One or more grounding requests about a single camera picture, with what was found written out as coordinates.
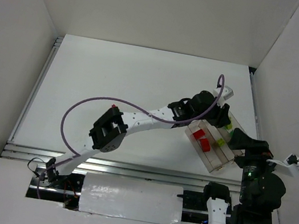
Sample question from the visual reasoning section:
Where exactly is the red lego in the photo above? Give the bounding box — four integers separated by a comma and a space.
199, 138, 211, 152

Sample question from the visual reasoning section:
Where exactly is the aluminium left rail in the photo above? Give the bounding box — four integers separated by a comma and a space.
7, 37, 64, 142

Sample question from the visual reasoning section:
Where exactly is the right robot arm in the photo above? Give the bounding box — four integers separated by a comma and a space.
203, 128, 286, 224

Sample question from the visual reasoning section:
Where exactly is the clear compartment container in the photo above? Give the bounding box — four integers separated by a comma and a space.
185, 112, 244, 173

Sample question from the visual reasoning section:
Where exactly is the aluminium front rail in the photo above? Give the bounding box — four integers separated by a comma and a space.
1, 143, 241, 193

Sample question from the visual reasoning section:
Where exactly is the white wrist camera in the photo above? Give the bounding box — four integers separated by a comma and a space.
213, 86, 234, 107
266, 154, 299, 177

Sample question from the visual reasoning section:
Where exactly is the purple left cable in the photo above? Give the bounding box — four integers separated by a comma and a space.
34, 45, 228, 224

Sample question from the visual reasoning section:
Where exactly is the white glossy cover plate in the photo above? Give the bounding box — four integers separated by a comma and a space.
78, 173, 183, 224

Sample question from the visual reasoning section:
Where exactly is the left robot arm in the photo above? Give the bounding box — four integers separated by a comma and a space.
44, 91, 230, 186

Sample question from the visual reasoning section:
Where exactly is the aluminium right rail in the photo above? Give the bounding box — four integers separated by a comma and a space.
249, 71, 261, 139

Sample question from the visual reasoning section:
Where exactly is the yellow-green long lego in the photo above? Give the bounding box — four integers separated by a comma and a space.
225, 122, 233, 131

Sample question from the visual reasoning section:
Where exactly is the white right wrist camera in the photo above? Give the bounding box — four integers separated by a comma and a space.
266, 154, 299, 177

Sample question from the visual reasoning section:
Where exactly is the aluminium rail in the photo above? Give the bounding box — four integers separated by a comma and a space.
7, 37, 64, 142
1, 143, 241, 193
249, 71, 261, 139

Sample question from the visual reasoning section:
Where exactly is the yellow-green small lego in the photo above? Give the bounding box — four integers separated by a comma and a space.
216, 138, 225, 147

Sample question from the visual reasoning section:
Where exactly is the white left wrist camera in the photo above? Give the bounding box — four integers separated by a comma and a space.
213, 86, 234, 107

